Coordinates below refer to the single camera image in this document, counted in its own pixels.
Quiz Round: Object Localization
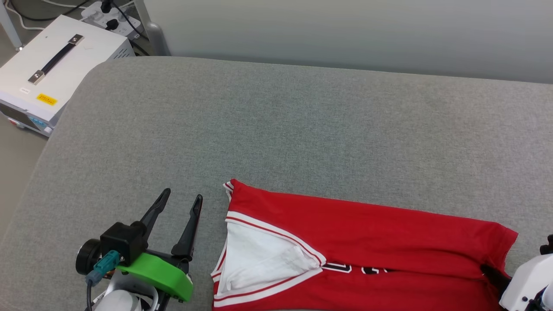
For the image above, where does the black floor cable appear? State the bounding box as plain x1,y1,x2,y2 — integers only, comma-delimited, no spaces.
8,0,89,22

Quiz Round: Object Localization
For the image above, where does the black box carry handle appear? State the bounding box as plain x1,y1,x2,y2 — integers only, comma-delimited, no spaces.
28,34,85,85

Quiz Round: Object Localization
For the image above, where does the white partition panel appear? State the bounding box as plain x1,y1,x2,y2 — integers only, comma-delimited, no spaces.
143,0,553,84

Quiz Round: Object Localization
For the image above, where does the black left round motor housing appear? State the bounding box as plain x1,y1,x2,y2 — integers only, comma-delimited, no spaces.
75,238,102,276

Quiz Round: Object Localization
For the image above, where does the white power supply box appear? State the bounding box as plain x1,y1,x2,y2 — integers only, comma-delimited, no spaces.
0,15,136,138

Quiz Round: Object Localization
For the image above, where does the white power strip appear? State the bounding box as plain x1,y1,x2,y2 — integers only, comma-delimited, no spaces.
81,0,144,40

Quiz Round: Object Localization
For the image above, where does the white table leg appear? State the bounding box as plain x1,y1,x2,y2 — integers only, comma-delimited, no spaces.
0,0,24,51

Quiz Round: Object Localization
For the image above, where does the red and white jersey shirt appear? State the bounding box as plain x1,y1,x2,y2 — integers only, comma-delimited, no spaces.
210,178,519,311

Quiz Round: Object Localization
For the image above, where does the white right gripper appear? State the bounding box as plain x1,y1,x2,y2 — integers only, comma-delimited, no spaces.
480,254,553,311

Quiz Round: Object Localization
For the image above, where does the white floor cable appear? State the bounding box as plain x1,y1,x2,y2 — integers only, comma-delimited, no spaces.
3,0,46,32

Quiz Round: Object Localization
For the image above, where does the grey partition foot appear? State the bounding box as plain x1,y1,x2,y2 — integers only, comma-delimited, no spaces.
133,0,172,57

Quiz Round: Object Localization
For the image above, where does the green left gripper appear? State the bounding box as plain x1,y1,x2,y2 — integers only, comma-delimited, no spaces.
116,188,203,303

